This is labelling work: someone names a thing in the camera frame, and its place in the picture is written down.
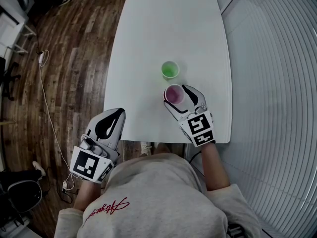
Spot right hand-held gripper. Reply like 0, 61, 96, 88
163, 84, 216, 148

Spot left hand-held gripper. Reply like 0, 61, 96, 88
69, 107, 127, 184

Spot green plastic cup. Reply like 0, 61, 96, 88
161, 60, 180, 80

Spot person's left forearm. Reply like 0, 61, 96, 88
73, 179, 103, 212

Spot person's right forearm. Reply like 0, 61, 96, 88
200, 141, 231, 192

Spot person's white shoe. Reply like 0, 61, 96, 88
139, 141, 153, 157

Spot person's grey sweatshirt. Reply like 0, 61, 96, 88
54, 154, 264, 238

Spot white venetian blinds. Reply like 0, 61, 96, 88
220, 0, 317, 238

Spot white power strip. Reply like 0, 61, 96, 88
37, 49, 50, 67

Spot black mesh office chair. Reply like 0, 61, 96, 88
0, 56, 22, 102

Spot white stool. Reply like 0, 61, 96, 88
0, 11, 37, 56

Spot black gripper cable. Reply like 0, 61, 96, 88
189, 150, 203, 164

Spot long white cable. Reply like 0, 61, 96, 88
38, 58, 75, 191

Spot black floor cable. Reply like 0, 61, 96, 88
39, 167, 75, 205

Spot thin black cable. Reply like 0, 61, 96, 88
35, 25, 45, 55

